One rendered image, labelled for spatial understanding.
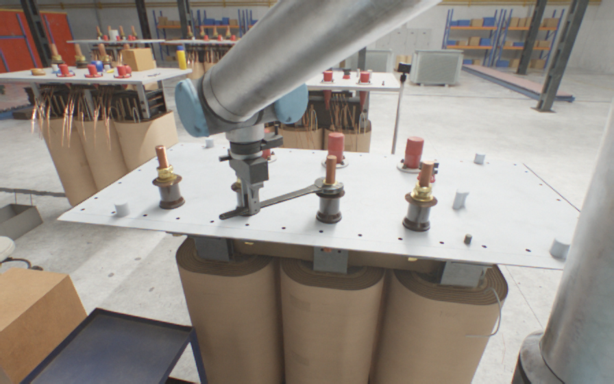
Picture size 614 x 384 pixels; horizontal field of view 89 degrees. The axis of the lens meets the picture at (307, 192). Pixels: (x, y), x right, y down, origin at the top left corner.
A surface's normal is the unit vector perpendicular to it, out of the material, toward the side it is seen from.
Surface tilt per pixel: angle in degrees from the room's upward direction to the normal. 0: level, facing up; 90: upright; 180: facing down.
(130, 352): 0
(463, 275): 90
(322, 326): 90
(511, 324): 0
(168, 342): 0
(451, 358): 90
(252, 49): 86
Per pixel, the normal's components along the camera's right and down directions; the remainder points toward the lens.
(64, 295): 0.99, 0.07
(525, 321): 0.00, -0.89
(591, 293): -0.96, 0.18
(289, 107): 0.77, 0.29
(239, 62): -0.73, 0.25
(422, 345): -0.29, 0.44
